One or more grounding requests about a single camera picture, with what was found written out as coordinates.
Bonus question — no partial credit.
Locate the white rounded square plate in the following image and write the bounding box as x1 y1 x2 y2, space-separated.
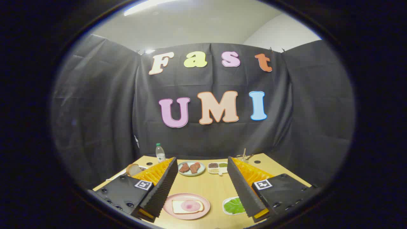
223 197 247 215

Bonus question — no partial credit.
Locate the pale blue round plate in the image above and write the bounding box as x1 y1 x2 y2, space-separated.
177 161 206 177

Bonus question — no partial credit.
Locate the clear plastic water bottle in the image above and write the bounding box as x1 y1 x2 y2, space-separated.
155 143 166 163

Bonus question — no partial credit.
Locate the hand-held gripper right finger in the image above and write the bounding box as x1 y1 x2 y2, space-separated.
227 156 320 223

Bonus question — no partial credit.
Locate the green lettuce leaf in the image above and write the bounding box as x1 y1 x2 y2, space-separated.
224 198 246 214

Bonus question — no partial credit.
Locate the clear glass container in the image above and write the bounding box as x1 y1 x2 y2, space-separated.
237 148 255 163

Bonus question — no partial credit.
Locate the white bread slice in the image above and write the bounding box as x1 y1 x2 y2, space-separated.
172 200 204 214

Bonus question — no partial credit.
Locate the pink round plate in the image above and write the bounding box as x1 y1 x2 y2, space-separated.
163 193 211 220

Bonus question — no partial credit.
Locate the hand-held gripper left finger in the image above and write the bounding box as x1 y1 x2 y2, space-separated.
86 157 178 223

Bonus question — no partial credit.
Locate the toasted bread slice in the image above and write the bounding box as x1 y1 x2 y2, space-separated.
126 164 142 176

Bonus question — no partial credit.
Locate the white divided tray of beans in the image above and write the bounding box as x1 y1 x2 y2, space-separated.
208 162 228 175

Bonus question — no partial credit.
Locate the cream white toaster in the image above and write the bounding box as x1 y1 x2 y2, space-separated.
106 165 148 182

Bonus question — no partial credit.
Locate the black backdrop cloth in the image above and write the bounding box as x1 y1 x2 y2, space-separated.
51 34 355 191

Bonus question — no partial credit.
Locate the pink ham slice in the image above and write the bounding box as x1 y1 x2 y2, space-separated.
181 201 199 212

